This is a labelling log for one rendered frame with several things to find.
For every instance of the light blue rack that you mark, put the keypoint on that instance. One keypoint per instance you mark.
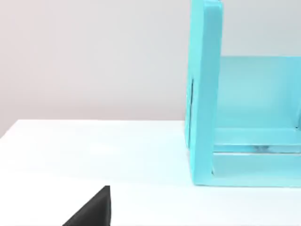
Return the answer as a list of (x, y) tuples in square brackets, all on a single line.
[(247, 99)]

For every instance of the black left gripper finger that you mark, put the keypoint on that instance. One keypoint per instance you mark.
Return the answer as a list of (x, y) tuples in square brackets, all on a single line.
[(96, 209)]

